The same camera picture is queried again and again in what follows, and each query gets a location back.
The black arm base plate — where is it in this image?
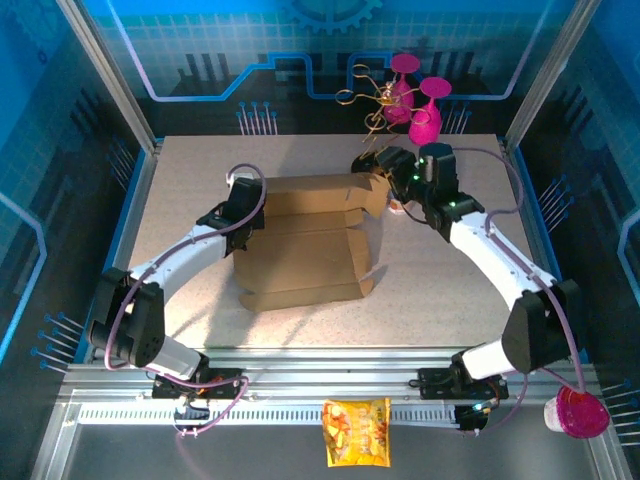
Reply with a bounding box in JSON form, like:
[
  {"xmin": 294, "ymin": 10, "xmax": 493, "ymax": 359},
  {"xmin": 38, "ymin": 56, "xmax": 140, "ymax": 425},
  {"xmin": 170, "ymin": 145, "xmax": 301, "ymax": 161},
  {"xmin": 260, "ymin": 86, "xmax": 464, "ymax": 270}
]
[
  {"xmin": 417, "ymin": 367, "xmax": 510, "ymax": 401},
  {"xmin": 149, "ymin": 367, "xmax": 249, "ymax": 401}
]

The aluminium front frame rail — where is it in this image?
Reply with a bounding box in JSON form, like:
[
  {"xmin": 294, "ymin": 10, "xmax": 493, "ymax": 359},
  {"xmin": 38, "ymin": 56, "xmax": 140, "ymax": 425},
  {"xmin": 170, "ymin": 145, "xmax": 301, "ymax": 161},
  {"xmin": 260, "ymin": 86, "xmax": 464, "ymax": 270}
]
[{"xmin": 57, "ymin": 347, "xmax": 601, "ymax": 407}]

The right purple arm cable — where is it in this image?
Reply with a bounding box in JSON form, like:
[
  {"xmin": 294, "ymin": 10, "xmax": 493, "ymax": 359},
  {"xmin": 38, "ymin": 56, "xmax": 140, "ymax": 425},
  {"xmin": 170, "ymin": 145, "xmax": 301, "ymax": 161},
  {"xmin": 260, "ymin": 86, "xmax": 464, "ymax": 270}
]
[{"xmin": 449, "ymin": 146, "xmax": 589, "ymax": 434}]

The pink wine glass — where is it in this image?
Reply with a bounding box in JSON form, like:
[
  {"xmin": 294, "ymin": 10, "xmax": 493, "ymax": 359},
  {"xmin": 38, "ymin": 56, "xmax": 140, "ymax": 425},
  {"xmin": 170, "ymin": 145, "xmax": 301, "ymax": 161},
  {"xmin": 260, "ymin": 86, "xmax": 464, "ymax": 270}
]
[
  {"xmin": 408, "ymin": 77, "xmax": 453, "ymax": 149},
  {"xmin": 383, "ymin": 53, "xmax": 422, "ymax": 125}
]

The white cup with pink lid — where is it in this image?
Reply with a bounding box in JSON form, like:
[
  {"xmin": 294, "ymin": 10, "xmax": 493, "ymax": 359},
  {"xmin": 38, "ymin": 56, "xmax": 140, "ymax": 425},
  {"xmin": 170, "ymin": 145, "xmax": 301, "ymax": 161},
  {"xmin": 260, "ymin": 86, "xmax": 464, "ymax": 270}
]
[{"xmin": 543, "ymin": 383, "xmax": 611, "ymax": 440}]

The brown cardboard paper box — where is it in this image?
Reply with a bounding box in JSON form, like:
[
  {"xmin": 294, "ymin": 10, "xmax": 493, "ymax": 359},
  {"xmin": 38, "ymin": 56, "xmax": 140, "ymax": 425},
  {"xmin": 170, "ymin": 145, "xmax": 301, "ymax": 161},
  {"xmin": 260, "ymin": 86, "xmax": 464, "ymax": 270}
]
[{"xmin": 232, "ymin": 172, "xmax": 392, "ymax": 314}]

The yellow chips bag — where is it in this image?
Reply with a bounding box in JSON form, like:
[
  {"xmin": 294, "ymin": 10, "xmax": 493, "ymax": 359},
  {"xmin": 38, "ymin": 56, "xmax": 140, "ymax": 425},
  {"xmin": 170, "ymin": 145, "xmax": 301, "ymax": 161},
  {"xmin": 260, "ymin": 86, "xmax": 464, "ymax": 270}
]
[{"xmin": 322, "ymin": 397, "xmax": 393, "ymax": 469}]

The gold wire glass rack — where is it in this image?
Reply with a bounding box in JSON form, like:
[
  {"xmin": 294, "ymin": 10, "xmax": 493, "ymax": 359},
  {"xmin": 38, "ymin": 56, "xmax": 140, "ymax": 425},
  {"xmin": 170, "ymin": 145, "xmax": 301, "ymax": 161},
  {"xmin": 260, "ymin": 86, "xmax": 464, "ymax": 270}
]
[{"xmin": 335, "ymin": 63, "xmax": 416, "ymax": 176}]

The white slotted cable duct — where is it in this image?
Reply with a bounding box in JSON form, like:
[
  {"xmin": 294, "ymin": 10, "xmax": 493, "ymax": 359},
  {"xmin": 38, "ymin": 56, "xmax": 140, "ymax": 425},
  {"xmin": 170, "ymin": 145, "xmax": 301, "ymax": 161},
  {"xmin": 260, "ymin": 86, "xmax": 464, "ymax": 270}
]
[{"xmin": 77, "ymin": 403, "xmax": 461, "ymax": 426}]

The aluminium frame post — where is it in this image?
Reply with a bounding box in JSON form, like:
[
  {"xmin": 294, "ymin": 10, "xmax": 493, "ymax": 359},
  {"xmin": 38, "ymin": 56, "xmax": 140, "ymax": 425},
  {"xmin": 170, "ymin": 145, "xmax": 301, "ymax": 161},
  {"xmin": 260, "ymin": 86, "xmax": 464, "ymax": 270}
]
[
  {"xmin": 57, "ymin": 0, "xmax": 164, "ymax": 154},
  {"xmin": 502, "ymin": 0, "xmax": 609, "ymax": 149}
]

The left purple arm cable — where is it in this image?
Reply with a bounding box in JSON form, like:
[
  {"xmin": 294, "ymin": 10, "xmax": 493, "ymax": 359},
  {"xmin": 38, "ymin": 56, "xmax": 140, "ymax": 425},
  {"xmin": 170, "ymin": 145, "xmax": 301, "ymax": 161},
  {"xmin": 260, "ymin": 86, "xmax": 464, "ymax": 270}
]
[{"xmin": 102, "ymin": 162, "xmax": 250, "ymax": 439}]

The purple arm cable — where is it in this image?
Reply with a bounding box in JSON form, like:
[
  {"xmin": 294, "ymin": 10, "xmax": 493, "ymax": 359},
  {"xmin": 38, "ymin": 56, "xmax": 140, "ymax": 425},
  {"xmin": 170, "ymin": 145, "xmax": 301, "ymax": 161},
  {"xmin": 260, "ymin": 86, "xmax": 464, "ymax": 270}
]
[
  {"xmin": 102, "ymin": 162, "xmax": 250, "ymax": 439},
  {"xmin": 449, "ymin": 146, "xmax": 589, "ymax": 434}
]

